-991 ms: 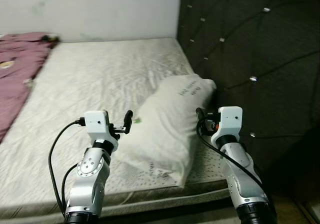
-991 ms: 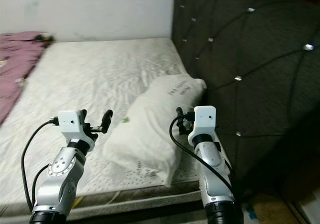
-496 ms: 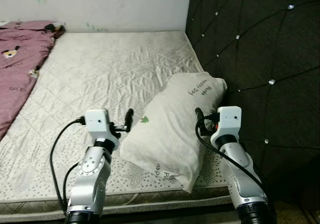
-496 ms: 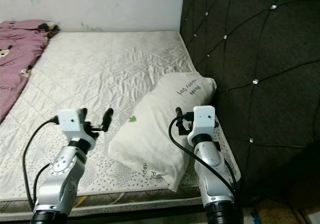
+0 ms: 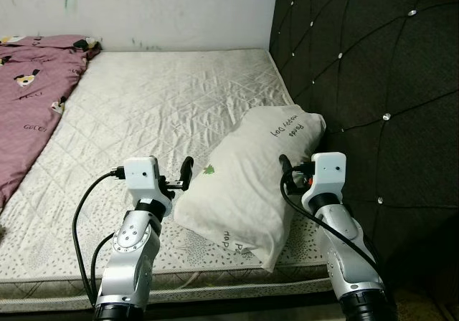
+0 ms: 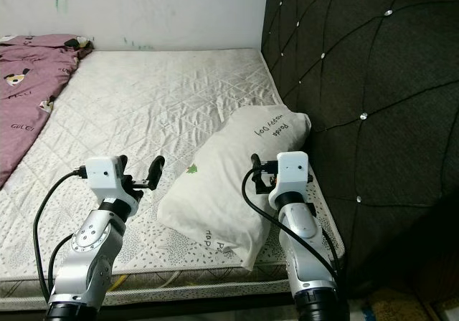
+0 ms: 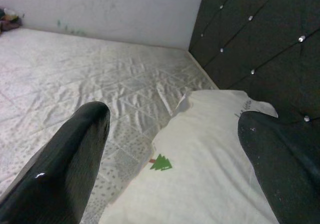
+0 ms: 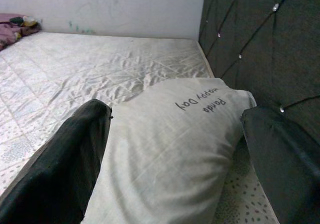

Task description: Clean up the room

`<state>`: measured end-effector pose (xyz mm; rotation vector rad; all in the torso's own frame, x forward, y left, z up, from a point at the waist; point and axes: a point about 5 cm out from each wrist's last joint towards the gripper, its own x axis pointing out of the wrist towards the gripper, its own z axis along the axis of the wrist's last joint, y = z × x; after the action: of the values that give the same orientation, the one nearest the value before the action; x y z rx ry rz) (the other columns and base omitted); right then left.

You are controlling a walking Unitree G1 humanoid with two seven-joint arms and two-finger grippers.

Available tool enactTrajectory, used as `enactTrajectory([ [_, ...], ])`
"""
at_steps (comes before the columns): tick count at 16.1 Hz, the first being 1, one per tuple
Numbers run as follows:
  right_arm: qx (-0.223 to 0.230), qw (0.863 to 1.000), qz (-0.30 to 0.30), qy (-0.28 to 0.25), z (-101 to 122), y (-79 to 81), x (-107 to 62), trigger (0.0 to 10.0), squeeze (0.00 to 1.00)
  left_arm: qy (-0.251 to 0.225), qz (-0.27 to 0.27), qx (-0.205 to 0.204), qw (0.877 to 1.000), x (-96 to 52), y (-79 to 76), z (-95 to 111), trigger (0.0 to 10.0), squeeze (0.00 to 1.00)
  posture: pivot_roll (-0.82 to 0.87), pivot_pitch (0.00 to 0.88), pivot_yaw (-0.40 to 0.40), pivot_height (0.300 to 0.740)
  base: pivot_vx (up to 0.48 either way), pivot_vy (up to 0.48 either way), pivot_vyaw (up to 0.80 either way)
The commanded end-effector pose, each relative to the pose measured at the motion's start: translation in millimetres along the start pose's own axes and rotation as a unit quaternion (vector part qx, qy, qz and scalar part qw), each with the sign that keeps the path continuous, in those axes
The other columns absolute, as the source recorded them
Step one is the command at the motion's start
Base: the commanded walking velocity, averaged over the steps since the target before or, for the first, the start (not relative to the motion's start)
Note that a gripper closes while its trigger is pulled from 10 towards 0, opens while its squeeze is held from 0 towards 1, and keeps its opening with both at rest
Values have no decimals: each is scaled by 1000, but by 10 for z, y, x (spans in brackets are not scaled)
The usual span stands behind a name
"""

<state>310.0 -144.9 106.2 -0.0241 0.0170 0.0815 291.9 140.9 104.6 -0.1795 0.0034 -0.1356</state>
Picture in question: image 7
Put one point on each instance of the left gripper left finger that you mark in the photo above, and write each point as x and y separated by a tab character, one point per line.
50	184

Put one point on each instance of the white quilted mattress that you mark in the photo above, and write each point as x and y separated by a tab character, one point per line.
75	71

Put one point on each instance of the white printed pillow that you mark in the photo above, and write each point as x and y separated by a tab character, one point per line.
200	159

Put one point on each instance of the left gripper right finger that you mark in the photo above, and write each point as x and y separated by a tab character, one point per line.
287	171

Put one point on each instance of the black tufted headboard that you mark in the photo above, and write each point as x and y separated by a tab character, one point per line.
262	34

